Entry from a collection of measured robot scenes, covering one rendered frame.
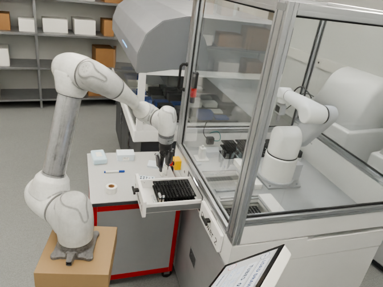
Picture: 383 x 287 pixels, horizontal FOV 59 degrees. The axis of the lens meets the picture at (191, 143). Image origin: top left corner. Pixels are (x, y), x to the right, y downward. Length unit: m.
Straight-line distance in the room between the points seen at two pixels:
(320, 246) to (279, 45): 1.11
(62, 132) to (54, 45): 4.32
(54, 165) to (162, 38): 1.27
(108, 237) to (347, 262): 1.33
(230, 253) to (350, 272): 0.87
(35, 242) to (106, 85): 1.90
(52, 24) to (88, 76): 4.04
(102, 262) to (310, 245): 1.03
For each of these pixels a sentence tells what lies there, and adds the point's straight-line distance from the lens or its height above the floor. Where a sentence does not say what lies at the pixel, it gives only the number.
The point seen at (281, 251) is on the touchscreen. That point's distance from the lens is 1.29.
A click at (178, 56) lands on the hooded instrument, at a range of 2.54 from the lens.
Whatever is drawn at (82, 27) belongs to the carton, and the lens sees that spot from 5.39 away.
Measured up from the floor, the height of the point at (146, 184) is 0.86.
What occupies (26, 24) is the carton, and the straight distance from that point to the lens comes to 5.32.
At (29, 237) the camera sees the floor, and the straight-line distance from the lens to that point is 3.10.
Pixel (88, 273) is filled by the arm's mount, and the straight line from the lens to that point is 1.58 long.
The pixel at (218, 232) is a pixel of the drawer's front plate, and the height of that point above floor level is 0.92.
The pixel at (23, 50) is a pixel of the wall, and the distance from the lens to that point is 5.83.
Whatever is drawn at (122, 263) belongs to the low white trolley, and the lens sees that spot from 2.48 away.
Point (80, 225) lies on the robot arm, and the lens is 1.53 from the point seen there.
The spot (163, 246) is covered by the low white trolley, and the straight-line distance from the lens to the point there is 2.44.
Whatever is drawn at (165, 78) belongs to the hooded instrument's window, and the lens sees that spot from 2.58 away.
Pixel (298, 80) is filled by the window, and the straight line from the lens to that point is 1.34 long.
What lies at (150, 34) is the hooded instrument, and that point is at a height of 1.64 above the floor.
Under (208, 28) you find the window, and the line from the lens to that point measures 1.91.
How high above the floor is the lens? 2.02
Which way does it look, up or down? 26 degrees down
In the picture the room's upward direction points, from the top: 8 degrees clockwise
